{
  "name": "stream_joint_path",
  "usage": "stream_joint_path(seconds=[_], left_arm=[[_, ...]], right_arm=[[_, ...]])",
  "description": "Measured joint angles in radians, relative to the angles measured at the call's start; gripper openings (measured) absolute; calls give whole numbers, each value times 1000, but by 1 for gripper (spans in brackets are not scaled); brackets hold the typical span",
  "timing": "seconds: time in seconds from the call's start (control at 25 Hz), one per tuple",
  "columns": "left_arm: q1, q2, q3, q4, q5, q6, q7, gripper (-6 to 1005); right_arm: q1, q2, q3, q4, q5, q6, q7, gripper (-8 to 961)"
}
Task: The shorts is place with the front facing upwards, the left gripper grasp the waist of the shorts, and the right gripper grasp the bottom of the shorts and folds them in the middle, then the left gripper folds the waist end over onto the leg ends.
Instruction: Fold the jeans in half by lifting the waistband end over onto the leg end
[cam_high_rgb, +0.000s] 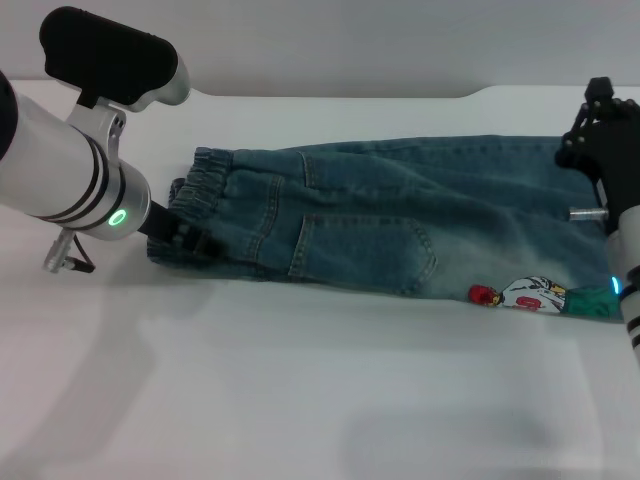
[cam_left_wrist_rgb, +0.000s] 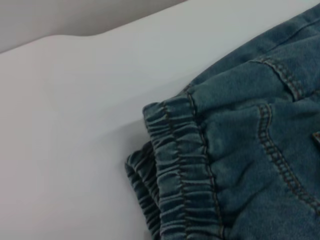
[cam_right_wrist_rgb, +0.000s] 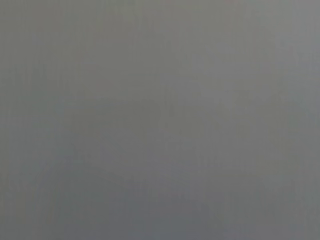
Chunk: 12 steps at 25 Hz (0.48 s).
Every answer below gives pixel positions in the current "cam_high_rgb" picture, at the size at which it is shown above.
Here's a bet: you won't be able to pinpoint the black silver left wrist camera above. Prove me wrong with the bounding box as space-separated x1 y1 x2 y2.
38 5 192 114

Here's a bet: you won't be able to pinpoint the silver left arm cable connector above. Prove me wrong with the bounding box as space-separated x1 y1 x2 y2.
42 228 96 274

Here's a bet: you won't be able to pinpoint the silver right arm cable connector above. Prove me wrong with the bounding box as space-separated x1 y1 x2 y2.
568 205 609 222

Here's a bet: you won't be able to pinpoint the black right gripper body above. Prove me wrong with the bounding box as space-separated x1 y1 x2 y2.
554 117 640 236

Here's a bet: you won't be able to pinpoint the silver arm cable connector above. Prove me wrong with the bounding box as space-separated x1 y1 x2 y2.
568 205 609 222
42 228 96 274

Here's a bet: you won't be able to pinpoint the blue denim shorts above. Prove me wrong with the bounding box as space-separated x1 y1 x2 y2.
145 134 626 324

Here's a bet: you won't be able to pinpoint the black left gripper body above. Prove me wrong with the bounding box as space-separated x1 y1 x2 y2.
137 199 197 252

